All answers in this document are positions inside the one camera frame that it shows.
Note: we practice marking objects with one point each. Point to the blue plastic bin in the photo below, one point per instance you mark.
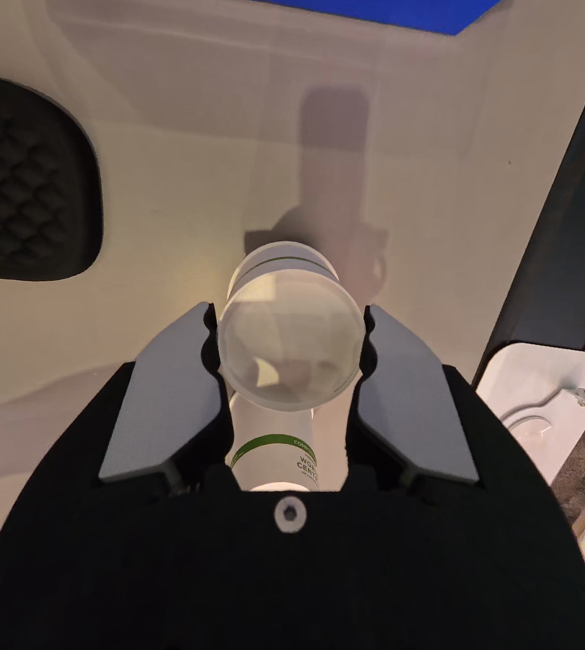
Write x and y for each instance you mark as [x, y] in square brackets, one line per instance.
[373, 12]

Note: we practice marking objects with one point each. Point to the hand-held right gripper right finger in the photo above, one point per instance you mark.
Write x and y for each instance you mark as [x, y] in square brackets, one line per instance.
[414, 406]

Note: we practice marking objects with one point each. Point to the black textured cushion pad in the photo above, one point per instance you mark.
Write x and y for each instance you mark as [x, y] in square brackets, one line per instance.
[23, 177]

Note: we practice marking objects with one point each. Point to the wooden book stand white base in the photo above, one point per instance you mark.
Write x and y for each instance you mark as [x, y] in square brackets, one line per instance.
[531, 386]

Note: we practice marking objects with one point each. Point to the white paper cup green band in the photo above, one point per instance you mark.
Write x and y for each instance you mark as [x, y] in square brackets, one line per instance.
[287, 335]

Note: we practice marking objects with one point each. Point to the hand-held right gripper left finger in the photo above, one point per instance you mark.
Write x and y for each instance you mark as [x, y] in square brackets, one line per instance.
[165, 406]

